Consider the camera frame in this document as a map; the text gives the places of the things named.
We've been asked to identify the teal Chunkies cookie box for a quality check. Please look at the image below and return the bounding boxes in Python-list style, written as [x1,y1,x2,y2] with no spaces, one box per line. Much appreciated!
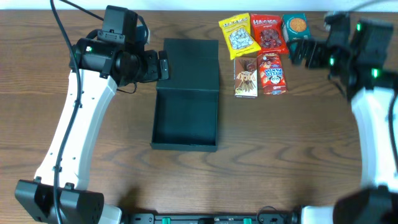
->
[281,13,312,44]

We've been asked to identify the red Hacks candy bag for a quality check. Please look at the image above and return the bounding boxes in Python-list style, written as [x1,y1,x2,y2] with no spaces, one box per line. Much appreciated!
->
[251,14,289,55]

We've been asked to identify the black gift box with lid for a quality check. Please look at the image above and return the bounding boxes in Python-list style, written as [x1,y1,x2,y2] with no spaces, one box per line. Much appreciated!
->
[150,39,220,152]

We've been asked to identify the yellow Hacks candy bag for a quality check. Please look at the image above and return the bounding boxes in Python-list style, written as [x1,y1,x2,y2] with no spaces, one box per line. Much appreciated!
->
[218,13,261,60]

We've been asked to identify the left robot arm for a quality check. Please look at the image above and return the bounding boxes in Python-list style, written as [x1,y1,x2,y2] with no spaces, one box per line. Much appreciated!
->
[14,6,169,223]

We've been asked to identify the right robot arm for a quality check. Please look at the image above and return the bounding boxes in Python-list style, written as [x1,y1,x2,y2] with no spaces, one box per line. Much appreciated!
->
[287,12,397,224]

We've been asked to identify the red Hello Panda box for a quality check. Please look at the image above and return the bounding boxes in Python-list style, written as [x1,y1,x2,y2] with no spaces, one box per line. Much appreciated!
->
[257,52,288,95]

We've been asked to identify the brown Pocky box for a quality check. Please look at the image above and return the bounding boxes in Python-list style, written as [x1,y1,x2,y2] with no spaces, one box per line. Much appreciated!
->
[234,57,258,98]

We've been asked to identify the black mounting rail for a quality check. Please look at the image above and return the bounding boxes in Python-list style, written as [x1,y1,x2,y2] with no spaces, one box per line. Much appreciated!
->
[125,212,292,224]

